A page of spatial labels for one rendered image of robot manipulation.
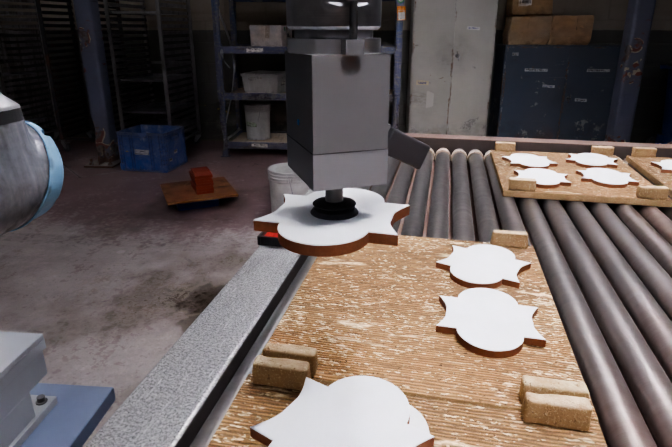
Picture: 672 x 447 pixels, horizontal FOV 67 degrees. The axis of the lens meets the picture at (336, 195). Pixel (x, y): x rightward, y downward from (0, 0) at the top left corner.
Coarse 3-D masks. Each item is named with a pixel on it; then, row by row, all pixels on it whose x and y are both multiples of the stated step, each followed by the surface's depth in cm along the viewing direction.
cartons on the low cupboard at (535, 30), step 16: (512, 0) 487; (528, 0) 485; (544, 0) 484; (512, 16) 494; (528, 16) 493; (544, 16) 491; (560, 16) 488; (576, 16) 488; (592, 16) 487; (512, 32) 498; (528, 32) 496; (544, 32) 494; (560, 32) 491; (576, 32) 490
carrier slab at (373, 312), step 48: (432, 240) 88; (336, 288) 72; (384, 288) 72; (432, 288) 72; (528, 288) 72; (288, 336) 61; (336, 336) 61; (384, 336) 61; (432, 336) 61; (432, 384) 53; (480, 384) 53
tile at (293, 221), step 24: (360, 192) 50; (264, 216) 44; (288, 216) 44; (312, 216) 44; (360, 216) 44; (384, 216) 44; (288, 240) 40; (312, 240) 39; (336, 240) 39; (360, 240) 40; (384, 240) 41
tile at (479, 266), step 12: (456, 252) 81; (468, 252) 81; (480, 252) 81; (492, 252) 81; (504, 252) 81; (444, 264) 77; (456, 264) 77; (468, 264) 77; (480, 264) 77; (492, 264) 77; (504, 264) 77; (516, 264) 77; (528, 264) 77; (456, 276) 73; (468, 276) 73; (480, 276) 73; (492, 276) 73; (504, 276) 73; (516, 276) 73; (492, 288) 72
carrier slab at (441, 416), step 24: (240, 408) 49; (264, 408) 49; (432, 408) 49; (456, 408) 49; (480, 408) 49; (216, 432) 46; (240, 432) 46; (432, 432) 46; (456, 432) 46; (480, 432) 46; (504, 432) 46; (528, 432) 46; (552, 432) 46; (576, 432) 46; (600, 432) 46
